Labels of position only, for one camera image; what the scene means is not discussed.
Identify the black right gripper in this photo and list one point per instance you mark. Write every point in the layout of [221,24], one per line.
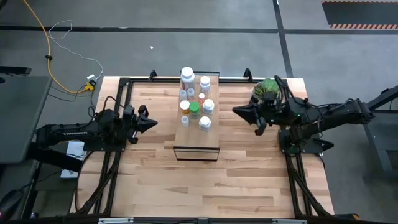
[276,112]

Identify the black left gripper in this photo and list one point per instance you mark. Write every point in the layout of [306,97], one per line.
[132,124]

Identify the squat white medicine bottle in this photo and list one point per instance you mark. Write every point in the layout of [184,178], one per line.
[205,121]
[208,104]

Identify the orange bottle white cap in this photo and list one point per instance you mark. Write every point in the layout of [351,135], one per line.
[184,105]

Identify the small red bottle white cap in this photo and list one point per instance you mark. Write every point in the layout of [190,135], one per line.
[201,96]

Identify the green medicine bottle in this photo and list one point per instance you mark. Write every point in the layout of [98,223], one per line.
[194,107]

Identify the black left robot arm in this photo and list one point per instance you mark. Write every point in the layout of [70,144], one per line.
[71,133]

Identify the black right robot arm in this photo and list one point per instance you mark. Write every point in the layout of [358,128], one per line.
[342,113]

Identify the medium white medicine bottle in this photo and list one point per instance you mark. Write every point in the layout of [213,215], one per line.
[204,80]

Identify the large white medicine bottle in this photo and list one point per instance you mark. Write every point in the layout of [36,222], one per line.
[187,73]

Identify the potted succulent triangle-pattern pot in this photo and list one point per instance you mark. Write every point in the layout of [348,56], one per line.
[262,88]

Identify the white plug adapter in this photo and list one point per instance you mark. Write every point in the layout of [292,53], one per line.
[91,76]

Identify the white power supply box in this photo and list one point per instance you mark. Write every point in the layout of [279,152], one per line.
[74,150]

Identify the black desk leg beam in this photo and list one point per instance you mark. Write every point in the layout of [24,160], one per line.
[56,158]

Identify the grey desk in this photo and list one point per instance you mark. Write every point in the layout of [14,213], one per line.
[21,118]

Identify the black metal stand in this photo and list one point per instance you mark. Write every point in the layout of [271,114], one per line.
[377,149]

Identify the black flat panel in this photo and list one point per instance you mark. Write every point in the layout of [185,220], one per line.
[15,70]

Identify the black orange clamp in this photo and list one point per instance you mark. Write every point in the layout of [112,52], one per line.
[354,216]

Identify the hazard-striped black mat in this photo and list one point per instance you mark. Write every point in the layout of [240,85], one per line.
[360,12]

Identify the black rounded device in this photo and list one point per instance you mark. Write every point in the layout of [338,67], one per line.
[9,200]

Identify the black clamp bracket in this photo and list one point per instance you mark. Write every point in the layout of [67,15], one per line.
[247,74]
[152,75]

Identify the black table frame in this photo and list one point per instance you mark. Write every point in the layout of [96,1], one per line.
[140,81]

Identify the wooden shelf black metal frame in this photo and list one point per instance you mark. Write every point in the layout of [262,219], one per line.
[196,137]

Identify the silver metal bracket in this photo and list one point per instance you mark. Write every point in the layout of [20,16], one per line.
[289,221]
[115,220]

